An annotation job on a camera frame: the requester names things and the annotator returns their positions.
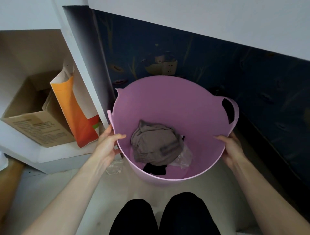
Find person's right hand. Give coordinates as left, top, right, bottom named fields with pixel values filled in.
left=214, top=131, right=247, bottom=170

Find person's left hand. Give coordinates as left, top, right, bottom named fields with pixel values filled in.
left=93, top=124, right=127, bottom=167

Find pink plastic laundry tub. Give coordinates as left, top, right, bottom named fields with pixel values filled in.
left=107, top=75, right=240, bottom=186

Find person's left forearm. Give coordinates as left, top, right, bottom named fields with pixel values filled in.
left=23, top=153, right=108, bottom=235

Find person's right forearm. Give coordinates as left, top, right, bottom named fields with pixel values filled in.
left=231, top=160, right=310, bottom=235

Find crumpled clear plastic wrap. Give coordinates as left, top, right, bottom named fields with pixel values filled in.
left=106, top=161, right=123, bottom=175

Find grey-brown crumpled garment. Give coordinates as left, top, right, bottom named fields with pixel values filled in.
left=131, top=120, right=184, bottom=166

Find clear plastic bag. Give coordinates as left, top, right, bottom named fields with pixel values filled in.
left=168, top=145, right=194, bottom=168

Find black garment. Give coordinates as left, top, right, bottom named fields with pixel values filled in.
left=142, top=163, right=167, bottom=176

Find orange and white paper bag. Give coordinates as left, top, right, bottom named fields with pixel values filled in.
left=50, top=60, right=101, bottom=148

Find white shelf unit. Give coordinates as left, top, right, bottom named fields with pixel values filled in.
left=0, top=0, right=123, bottom=174

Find person's black trousers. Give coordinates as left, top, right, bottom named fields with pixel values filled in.
left=109, top=192, right=221, bottom=235

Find brown cardboard box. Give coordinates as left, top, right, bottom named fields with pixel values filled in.
left=1, top=70, right=75, bottom=148

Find white wall socket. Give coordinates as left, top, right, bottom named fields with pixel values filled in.
left=163, top=61, right=178, bottom=75

